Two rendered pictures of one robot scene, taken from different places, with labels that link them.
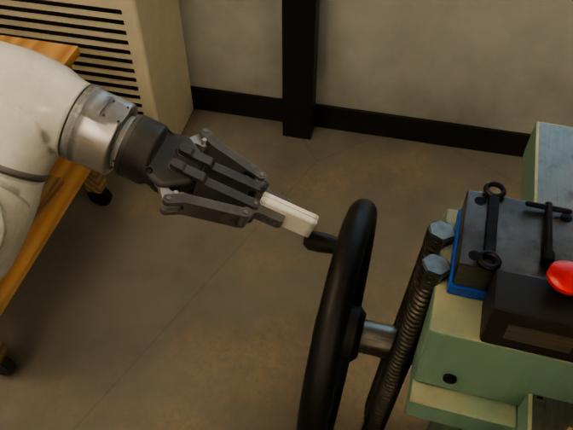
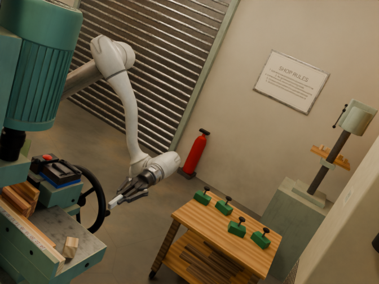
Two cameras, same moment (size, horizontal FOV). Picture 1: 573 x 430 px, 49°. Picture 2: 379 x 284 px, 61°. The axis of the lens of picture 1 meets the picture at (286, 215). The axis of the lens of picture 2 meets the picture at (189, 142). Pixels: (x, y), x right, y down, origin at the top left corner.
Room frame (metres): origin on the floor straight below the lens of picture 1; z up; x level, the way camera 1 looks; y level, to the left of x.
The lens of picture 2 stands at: (0.78, -1.09, 1.57)
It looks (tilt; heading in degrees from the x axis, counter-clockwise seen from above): 18 degrees down; 96
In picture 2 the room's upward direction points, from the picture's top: 24 degrees clockwise
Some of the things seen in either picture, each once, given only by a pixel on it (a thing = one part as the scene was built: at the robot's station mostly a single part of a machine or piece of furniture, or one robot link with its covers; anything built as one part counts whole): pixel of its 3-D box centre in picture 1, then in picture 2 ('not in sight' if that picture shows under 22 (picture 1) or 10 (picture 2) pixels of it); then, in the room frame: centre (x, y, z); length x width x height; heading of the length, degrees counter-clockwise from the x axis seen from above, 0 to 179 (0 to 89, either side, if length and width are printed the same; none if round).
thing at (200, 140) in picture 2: not in sight; (195, 153); (0.52, 2.48, 0.30); 0.19 x 0.18 x 0.60; 77
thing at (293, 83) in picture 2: not in sight; (289, 81); (1.11, 2.44, 1.48); 0.64 x 0.02 x 0.46; 167
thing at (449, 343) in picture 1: (503, 309); (52, 187); (0.32, -0.20, 0.91); 0.15 x 0.14 x 0.09; 164
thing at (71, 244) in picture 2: not in sight; (70, 247); (0.53, -0.40, 0.92); 0.04 x 0.03 x 0.04; 117
